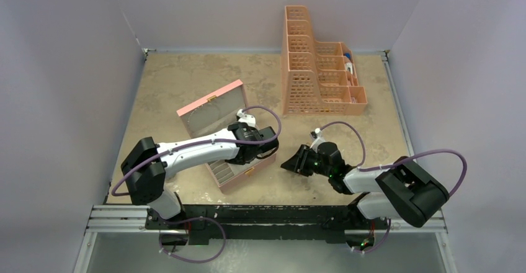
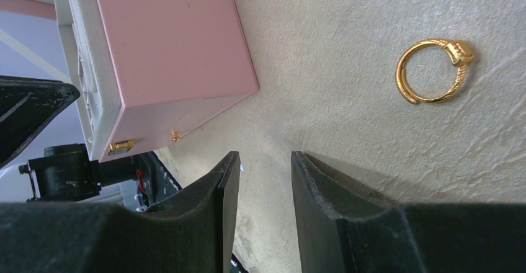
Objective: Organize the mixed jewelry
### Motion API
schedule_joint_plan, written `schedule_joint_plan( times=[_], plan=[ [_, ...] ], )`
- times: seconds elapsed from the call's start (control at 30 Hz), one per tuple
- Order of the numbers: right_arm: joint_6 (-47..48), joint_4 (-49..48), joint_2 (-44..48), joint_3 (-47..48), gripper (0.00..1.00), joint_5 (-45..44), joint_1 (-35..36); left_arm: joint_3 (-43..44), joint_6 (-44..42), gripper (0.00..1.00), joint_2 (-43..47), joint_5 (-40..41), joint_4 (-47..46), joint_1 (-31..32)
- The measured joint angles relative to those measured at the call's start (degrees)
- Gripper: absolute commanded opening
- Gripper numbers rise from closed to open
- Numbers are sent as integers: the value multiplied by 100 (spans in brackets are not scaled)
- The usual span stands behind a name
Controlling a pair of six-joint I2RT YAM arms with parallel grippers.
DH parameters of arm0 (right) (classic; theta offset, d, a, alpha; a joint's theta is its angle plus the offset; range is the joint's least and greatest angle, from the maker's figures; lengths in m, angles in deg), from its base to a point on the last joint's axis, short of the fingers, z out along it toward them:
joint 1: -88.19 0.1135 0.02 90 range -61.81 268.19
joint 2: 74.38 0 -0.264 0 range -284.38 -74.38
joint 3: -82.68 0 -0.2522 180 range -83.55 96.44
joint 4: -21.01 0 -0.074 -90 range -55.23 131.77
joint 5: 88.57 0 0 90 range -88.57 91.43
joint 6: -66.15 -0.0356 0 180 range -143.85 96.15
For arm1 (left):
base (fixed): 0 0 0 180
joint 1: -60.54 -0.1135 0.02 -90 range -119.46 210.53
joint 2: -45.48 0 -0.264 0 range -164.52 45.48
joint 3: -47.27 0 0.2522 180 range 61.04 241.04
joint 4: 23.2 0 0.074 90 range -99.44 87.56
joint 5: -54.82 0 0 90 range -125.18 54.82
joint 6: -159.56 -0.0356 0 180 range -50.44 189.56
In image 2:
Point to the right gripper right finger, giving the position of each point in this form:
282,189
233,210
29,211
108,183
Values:
343,226

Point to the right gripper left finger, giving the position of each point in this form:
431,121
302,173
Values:
190,231

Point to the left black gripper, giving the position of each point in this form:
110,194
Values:
65,173

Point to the pink jewelry box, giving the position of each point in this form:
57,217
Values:
151,71

